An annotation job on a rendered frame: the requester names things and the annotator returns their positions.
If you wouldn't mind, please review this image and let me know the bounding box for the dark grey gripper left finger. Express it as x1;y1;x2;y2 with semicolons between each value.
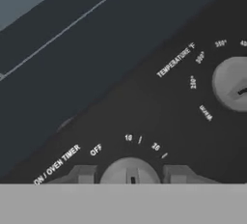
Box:
47;164;98;185

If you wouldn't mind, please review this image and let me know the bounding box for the black toaster oven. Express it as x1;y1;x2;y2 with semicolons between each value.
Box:
0;0;247;185

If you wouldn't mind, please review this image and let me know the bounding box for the grey temperature knob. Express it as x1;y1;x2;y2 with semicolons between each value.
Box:
211;55;247;113

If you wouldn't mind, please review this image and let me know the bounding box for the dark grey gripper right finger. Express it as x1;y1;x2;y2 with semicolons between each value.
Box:
162;164;223;185

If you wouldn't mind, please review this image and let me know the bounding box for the grey timer knob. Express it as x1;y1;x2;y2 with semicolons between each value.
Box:
99;156;161;185

